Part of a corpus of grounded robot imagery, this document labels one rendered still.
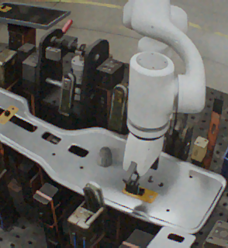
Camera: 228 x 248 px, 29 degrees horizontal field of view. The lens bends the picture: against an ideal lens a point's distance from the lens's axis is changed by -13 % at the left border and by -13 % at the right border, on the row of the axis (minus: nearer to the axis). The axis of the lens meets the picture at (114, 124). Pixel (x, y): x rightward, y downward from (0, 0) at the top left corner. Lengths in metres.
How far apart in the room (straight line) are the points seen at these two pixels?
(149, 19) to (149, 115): 0.20
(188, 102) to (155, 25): 0.17
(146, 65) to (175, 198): 0.39
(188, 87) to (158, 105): 0.07
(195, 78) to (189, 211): 0.35
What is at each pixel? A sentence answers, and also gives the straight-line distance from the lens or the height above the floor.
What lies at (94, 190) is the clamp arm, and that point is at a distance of 1.00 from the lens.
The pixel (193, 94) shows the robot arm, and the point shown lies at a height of 1.32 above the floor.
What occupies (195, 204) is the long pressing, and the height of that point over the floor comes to 1.00.
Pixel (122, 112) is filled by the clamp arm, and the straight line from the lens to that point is 1.29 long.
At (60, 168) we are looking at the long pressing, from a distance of 1.20.
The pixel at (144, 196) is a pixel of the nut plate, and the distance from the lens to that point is 1.14.
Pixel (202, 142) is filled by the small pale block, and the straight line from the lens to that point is 1.20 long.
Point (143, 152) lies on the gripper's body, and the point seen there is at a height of 1.19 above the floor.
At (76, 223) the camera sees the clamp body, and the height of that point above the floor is 1.04.
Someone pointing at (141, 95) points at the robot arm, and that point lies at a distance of 0.90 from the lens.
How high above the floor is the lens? 1.87
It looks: 41 degrees down
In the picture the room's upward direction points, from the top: 2 degrees clockwise
